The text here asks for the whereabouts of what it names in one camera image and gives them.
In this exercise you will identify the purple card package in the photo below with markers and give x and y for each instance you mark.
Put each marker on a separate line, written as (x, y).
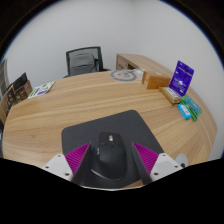
(181, 78)

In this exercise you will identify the round grey patterned mat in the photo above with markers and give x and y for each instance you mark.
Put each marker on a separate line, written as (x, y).
(123, 75)

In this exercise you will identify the wooden shelf unit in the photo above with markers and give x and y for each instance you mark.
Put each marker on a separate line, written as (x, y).
(3, 75)

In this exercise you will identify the small brown coffee carton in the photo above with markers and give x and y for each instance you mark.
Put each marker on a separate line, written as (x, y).
(3, 108)

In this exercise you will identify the green flat package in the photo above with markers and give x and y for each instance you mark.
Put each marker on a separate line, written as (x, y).
(194, 107)

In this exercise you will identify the black computer mouse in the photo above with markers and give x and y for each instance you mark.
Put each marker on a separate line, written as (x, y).
(110, 155)

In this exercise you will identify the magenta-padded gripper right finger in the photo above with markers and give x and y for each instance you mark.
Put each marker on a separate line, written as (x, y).
(150, 159)

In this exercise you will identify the dark grey mouse pad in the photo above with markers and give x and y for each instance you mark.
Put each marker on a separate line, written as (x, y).
(110, 123)

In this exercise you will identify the small tan box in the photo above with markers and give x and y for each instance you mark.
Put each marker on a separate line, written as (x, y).
(169, 95)

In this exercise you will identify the small blue package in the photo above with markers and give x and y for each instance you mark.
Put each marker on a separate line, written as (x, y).
(184, 111)

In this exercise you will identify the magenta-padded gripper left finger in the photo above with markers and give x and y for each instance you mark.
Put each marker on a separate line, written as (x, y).
(71, 159)

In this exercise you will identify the wooden side desk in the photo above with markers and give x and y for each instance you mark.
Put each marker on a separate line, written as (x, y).
(146, 63)

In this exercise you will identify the black mesh office chair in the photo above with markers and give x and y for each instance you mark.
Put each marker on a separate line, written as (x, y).
(83, 61)

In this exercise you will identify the orange cardboard box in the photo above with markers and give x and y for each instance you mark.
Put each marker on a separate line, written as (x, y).
(156, 81)

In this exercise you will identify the large brown open carton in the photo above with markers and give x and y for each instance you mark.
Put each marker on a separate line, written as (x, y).
(20, 91)

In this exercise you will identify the white printed paper sheet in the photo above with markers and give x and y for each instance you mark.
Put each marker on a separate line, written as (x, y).
(41, 89)

